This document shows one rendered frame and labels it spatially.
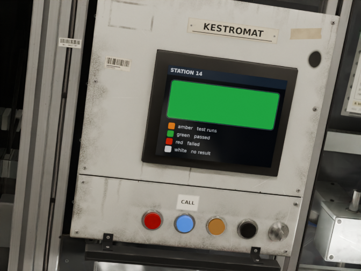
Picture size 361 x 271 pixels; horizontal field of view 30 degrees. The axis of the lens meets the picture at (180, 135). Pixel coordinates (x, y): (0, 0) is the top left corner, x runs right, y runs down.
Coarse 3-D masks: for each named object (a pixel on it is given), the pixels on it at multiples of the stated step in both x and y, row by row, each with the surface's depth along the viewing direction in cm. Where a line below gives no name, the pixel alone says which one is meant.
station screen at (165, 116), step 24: (168, 72) 114; (192, 72) 115; (216, 72) 115; (168, 96) 115; (168, 120) 116; (192, 120) 117; (168, 144) 117; (192, 144) 118; (216, 144) 119; (240, 144) 119; (264, 144) 120
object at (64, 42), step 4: (60, 40) 114; (64, 40) 114; (68, 40) 114; (72, 40) 114; (76, 40) 114; (80, 40) 114; (60, 44) 114; (64, 44) 114; (68, 44) 114; (72, 44) 114; (76, 44) 114; (80, 44) 114; (80, 48) 114
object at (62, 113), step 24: (72, 0) 113; (72, 24) 114; (72, 48) 115; (72, 72) 115; (72, 96) 116; (48, 120) 117; (72, 120) 118; (48, 144) 118; (72, 144) 212; (48, 168) 119; (48, 192) 121; (48, 216) 123; (48, 240) 123; (48, 264) 124
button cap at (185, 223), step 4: (184, 216) 123; (180, 220) 123; (184, 220) 123; (188, 220) 123; (180, 224) 123; (184, 224) 123; (188, 224) 123; (192, 224) 123; (180, 228) 123; (184, 228) 123; (188, 228) 124
